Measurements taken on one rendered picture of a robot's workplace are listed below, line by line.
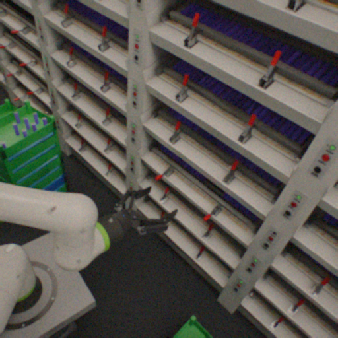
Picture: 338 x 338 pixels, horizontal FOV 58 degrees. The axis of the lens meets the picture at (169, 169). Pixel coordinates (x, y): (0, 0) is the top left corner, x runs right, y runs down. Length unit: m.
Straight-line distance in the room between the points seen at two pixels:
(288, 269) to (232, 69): 0.71
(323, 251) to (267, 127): 0.41
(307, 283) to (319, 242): 0.20
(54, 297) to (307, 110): 1.04
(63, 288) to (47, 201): 0.58
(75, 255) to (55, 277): 0.49
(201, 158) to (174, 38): 0.43
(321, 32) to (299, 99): 0.17
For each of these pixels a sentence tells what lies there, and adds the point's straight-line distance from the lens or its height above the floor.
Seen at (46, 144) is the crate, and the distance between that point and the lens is 1.64.
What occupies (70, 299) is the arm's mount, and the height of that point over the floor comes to 0.33.
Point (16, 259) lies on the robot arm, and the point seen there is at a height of 0.58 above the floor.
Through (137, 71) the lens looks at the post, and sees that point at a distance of 1.17.
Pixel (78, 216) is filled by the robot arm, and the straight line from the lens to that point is 0.74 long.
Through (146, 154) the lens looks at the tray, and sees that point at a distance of 1.39.
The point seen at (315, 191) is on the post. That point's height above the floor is 0.92.
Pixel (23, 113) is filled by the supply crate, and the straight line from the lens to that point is 1.74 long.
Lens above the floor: 1.50
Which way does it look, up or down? 46 degrees down
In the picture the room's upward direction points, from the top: 9 degrees clockwise
